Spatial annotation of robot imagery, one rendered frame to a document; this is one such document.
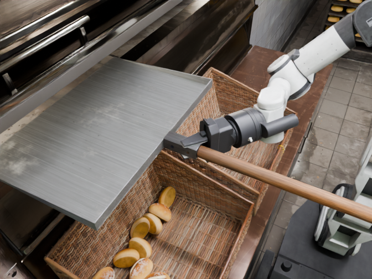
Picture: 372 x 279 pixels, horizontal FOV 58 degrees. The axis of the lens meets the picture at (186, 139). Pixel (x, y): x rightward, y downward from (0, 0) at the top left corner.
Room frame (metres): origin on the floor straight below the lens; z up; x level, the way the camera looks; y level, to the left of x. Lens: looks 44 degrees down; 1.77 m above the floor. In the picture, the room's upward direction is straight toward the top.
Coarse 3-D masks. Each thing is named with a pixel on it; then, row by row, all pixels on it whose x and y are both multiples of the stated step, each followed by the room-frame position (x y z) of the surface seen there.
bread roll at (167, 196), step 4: (168, 188) 0.87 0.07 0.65; (172, 188) 0.87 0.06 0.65; (164, 192) 0.85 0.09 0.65; (168, 192) 0.85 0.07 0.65; (172, 192) 0.86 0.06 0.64; (160, 196) 0.84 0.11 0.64; (164, 196) 0.83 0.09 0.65; (168, 196) 0.84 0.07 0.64; (172, 196) 0.85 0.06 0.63; (160, 200) 0.82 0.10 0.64; (164, 200) 0.81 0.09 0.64; (168, 200) 0.82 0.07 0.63; (172, 200) 0.83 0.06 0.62; (164, 204) 0.80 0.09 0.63; (168, 204) 0.81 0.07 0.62
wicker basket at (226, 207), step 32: (160, 160) 0.91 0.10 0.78; (128, 192) 0.77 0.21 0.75; (160, 192) 0.89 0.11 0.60; (192, 192) 0.85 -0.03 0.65; (224, 192) 0.78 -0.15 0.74; (128, 224) 0.70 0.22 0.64; (192, 224) 0.74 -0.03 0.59; (224, 224) 0.74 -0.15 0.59; (64, 256) 0.50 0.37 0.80; (96, 256) 0.56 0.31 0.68; (160, 256) 0.60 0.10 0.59; (192, 256) 0.60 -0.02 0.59; (224, 256) 0.60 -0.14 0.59
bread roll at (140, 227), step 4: (136, 220) 0.71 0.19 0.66; (140, 220) 0.70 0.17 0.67; (144, 220) 0.70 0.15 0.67; (148, 220) 0.71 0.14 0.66; (136, 224) 0.69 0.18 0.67; (140, 224) 0.69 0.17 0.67; (144, 224) 0.69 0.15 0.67; (148, 224) 0.69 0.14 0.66; (132, 228) 0.68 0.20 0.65; (136, 228) 0.68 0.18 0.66; (140, 228) 0.68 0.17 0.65; (144, 228) 0.68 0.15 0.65; (148, 228) 0.69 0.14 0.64; (132, 232) 0.67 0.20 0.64; (136, 232) 0.67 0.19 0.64; (140, 232) 0.67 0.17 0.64; (144, 232) 0.67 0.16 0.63; (132, 236) 0.66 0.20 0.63; (136, 236) 0.66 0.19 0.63; (140, 236) 0.66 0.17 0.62; (144, 236) 0.67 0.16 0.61
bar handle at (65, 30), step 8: (88, 16) 0.70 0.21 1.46; (72, 24) 0.66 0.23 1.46; (80, 24) 0.68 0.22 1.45; (56, 32) 0.63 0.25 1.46; (64, 32) 0.64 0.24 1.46; (80, 32) 0.67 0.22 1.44; (40, 40) 0.59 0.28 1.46; (48, 40) 0.60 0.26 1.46; (56, 40) 0.61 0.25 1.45; (80, 40) 0.68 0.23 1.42; (88, 40) 0.68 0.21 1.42; (32, 48) 0.57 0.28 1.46; (40, 48) 0.58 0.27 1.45; (16, 56) 0.53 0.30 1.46; (24, 56) 0.54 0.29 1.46; (0, 64) 0.51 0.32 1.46; (8, 64) 0.51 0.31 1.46; (16, 64) 0.53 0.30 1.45; (0, 72) 0.50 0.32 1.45; (8, 80) 0.50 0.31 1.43; (8, 88) 0.49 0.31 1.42
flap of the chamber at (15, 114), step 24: (120, 0) 0.97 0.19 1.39; (144, 0) 0.94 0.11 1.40; (96, 24) 0.80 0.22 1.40; (144, 24) 0.80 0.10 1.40; (24, 48) 0.70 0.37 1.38; (48, 48) 0.69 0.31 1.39; (72, 48) 0.67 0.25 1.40; (24, 72) 0.58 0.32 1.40; (72, 72) 0.57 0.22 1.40; (0, 96) 0.50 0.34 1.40; (48, 96) 0.51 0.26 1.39; (0, 120) 0.42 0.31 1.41
